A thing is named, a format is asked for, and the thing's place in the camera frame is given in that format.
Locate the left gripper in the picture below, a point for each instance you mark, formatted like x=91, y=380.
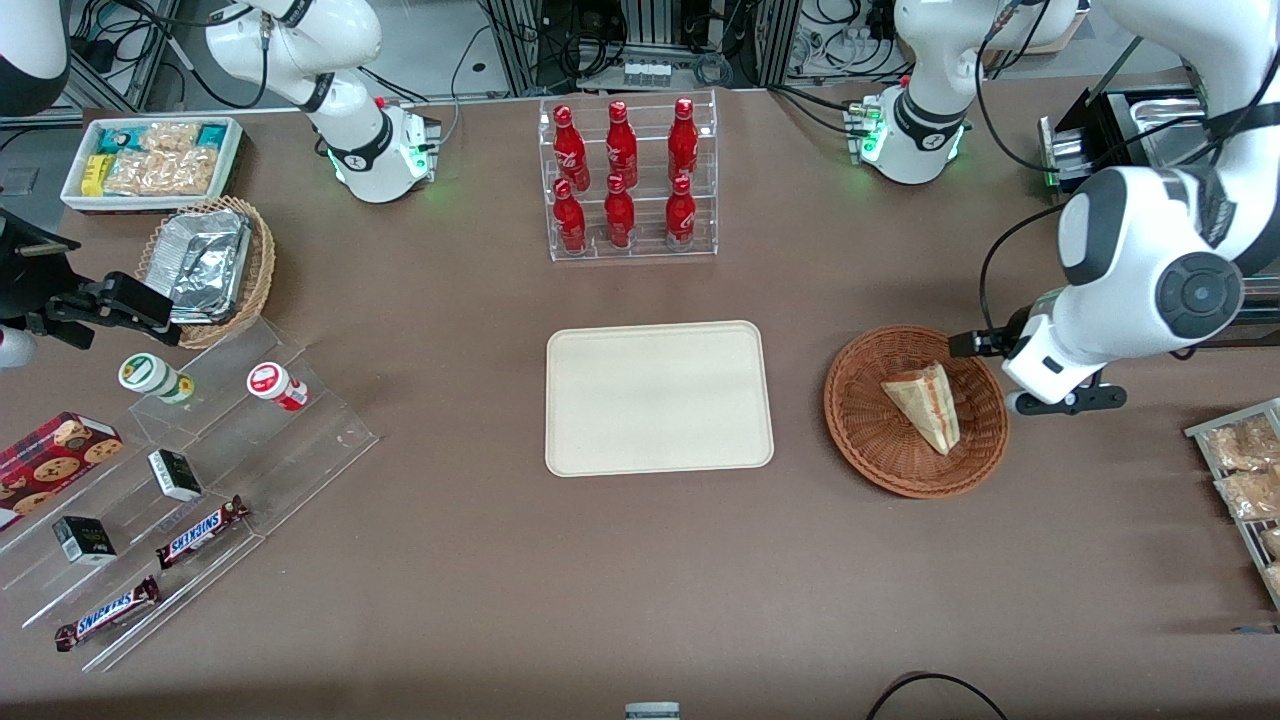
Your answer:
x=1003, y=340

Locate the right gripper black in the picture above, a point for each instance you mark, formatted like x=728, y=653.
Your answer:
x=20, y=290

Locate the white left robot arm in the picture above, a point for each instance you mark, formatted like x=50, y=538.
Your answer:
x=1140, y=250

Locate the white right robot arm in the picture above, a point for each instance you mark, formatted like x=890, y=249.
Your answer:
x=372, y=150

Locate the wrapped triangular sandwich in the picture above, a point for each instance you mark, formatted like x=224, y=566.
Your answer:
x=925, y=405

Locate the brown wicker basket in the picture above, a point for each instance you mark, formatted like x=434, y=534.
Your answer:
x=865, y=420

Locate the light tan wicker basket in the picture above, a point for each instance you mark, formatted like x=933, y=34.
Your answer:
x=258, y=270

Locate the grey tray of snacks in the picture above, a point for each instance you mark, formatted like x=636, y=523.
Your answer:
x=1205, y=440

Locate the beige rectangular tray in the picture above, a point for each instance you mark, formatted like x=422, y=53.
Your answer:
x=658, y=398

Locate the green white lidded cup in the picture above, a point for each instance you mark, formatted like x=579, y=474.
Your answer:
x=150, y=376

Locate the silver foil containers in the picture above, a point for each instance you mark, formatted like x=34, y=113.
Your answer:
x=205, y=265

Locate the yellow snack packet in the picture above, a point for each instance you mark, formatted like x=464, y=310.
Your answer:
x=95, y=174

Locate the clear bag of crackers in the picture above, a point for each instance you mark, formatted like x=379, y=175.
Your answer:
x=165, y=173
x=170, y=137

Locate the red chocolate chip cookie box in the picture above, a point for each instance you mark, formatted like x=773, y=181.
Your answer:
x=50, y=465

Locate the teal snack packet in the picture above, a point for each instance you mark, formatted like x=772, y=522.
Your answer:
x=212, y=135
x=118, y=138

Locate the small black box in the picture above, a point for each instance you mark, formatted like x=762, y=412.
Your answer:
x=176, y=476
x=84, y=540

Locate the red white lidded cup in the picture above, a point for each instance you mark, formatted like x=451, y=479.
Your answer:
x=275, y=385

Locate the white snack bin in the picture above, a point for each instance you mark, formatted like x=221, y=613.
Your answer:
x=232, y=160

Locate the clear acrylic stepped riser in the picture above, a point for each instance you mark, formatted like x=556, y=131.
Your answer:
x=300, y=450

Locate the Snickers chocolate bar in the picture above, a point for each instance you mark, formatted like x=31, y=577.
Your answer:
x=108, y=614
x=200, y=532

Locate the clear bag of brown snacks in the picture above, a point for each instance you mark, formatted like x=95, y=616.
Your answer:
x=1252, y=495
x=1245, y=442

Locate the red cola bottle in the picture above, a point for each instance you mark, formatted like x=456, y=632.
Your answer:
x=570, y=220
x=683, y=140
x=619, y=215
x=621, y=145
x=681, y=215
x=570, y=150

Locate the clear acrylic bottle rack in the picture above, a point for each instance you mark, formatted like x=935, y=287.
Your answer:
x=630, y=215

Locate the white power strip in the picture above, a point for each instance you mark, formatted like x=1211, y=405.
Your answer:
x=646, y=73

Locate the small grey block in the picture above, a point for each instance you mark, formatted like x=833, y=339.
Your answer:
x=652, y=712

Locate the black frame with steel tray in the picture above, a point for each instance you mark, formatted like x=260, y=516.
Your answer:
x=1110, y=125

